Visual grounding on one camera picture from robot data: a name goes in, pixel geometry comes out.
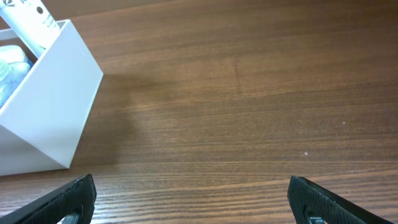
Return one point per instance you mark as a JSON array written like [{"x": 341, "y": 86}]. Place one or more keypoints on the beige open cardboard box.
[{"x": 42, "y": 121}]

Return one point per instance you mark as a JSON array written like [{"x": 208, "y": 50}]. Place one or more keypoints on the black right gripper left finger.
[{"x": 73, "y": 202}]

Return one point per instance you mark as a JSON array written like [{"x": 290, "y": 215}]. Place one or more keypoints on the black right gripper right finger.
[{"x": 311, "y": 203}]

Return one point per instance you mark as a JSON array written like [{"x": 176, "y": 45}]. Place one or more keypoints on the white floral cream tube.
[{"x": 32, "y": 22}]

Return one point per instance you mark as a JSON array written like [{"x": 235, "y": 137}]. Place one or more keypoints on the dark blue sanitizer bottle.
[{"x": 15, "y": 65}]

